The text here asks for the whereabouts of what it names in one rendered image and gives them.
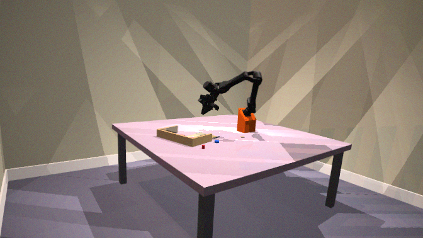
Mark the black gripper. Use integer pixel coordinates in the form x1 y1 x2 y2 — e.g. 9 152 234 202
198 94 219 115

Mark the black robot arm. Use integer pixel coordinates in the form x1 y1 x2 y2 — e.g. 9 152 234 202
200 71 262 116

